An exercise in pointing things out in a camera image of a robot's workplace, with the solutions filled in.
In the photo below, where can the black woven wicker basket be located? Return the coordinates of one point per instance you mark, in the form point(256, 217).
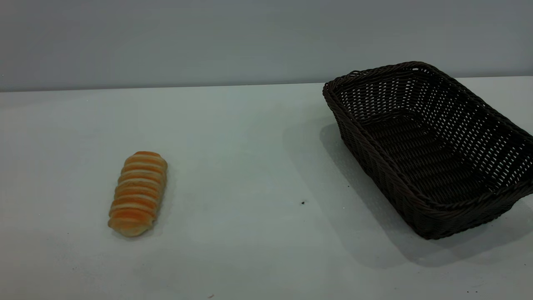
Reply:
point(420, 146)

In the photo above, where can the orange striped bread roll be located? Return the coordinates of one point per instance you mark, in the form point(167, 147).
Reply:
point(138, 193)

